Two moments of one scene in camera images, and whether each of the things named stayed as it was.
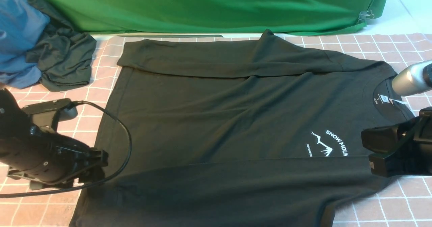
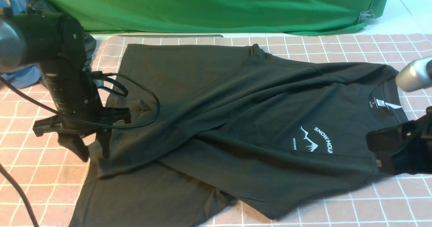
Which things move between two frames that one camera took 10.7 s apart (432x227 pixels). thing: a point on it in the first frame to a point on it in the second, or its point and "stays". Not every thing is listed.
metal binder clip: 363,15 stays
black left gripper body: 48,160 to 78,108
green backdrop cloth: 212,9 stays
